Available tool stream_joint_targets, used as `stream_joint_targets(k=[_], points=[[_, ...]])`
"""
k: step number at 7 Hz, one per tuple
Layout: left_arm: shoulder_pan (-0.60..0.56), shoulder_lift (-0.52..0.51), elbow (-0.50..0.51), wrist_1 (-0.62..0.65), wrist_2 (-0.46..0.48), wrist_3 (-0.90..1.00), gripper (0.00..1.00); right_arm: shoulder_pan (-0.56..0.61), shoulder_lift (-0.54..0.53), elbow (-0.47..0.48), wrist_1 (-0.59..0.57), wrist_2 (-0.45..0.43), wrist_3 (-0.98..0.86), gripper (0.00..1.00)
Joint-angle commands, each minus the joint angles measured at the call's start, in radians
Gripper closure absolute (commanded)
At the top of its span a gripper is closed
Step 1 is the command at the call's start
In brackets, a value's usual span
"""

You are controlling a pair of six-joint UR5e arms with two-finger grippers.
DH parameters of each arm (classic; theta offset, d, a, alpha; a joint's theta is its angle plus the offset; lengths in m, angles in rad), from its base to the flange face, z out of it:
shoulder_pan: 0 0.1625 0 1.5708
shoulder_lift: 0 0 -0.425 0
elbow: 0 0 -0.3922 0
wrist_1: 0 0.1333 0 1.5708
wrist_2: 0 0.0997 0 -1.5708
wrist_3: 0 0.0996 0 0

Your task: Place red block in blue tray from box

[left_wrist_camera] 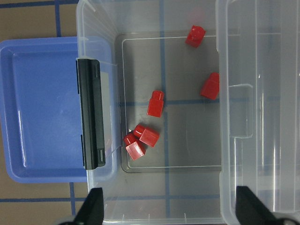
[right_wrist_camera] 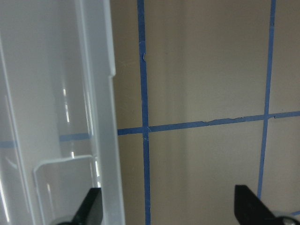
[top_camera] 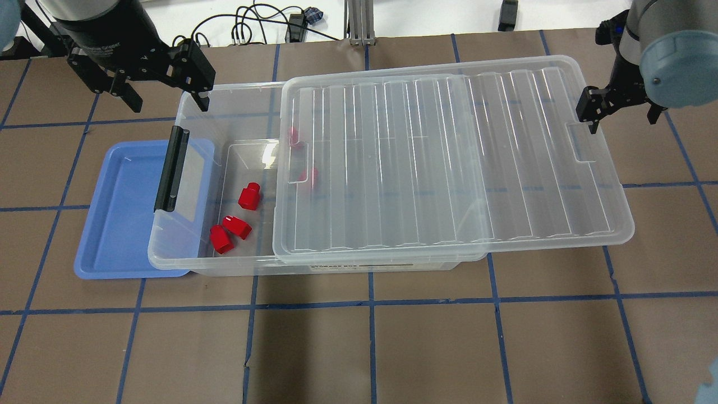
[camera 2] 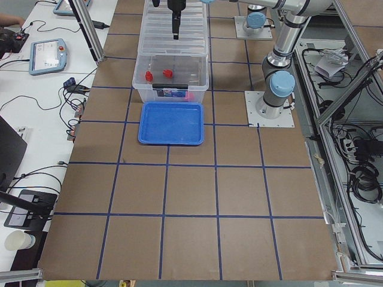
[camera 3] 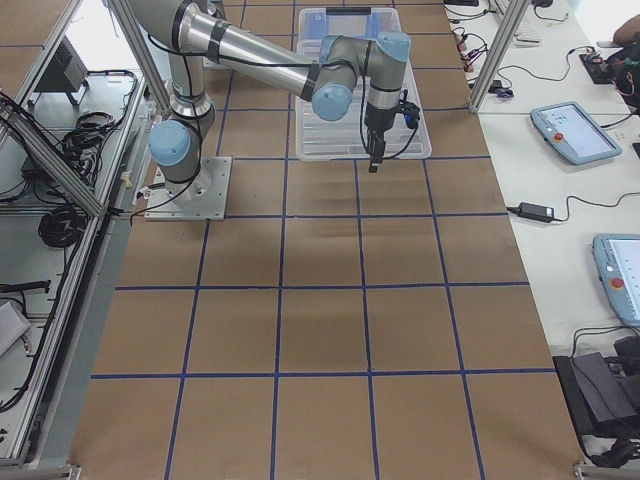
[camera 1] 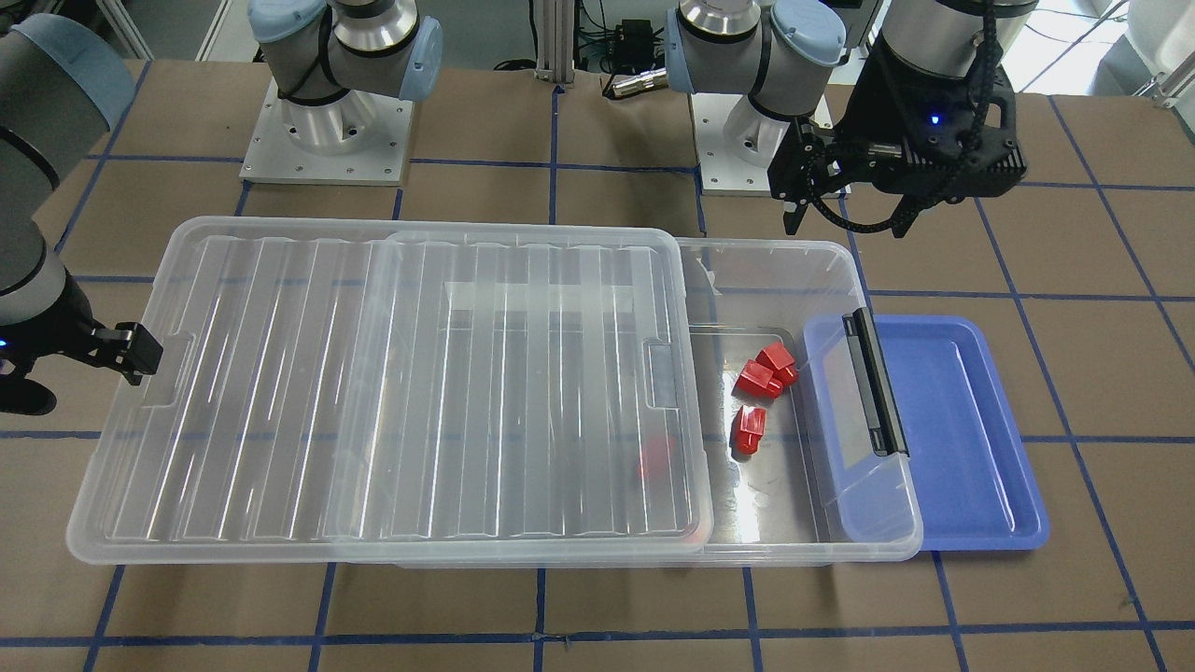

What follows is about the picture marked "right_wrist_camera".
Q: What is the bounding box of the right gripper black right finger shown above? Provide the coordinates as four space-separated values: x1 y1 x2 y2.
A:
234 185 291 225

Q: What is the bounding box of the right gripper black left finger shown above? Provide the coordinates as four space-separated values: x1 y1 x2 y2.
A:
72 187 103 225

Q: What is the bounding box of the clear plastic box lid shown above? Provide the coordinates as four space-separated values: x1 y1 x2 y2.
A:
0 0 125 225

